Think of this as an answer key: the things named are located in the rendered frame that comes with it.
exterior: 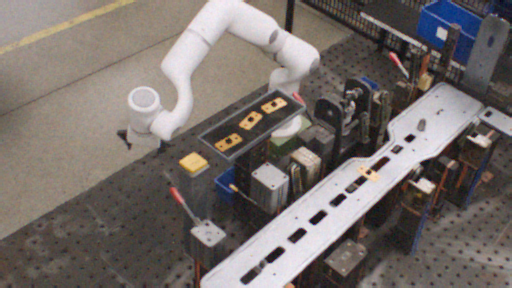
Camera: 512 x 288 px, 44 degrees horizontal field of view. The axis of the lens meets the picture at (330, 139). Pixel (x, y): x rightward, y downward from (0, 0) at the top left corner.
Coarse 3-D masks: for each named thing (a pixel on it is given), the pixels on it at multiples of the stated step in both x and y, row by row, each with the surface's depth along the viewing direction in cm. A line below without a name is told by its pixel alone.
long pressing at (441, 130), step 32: (448, 96) 255; (416, 128) 237; (448, 128) 240; (352, 160) 220; (416, 160) 225; (320, 192) 207; (384, 192) 212; (288, 224) 196; (320, 224) 198; (352, 224) 200; (256, 256) 186; (288, 256) 187
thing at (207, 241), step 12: (204, 228) 183; (216, 228) 184; (192, 240) 184; (204, 240) 180; (216, 240) 181; (192, 252) 188; (204, 252) 183; (216, 252) 184; (204, 264) 187; (216, 264) 188
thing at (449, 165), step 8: (440, 160) 228; (448, 160) 228; (440, 168) 229; (448, 168) 226; (456, 168) 227; (440, 176) 230; (448, 176) 228; (440, 184) 232; (448, 184) 230; (440, 192) 235; (440, 200) 238; (432, 208) 242; (440, 208) 244; (432, 216) 244; (440, 216) 247
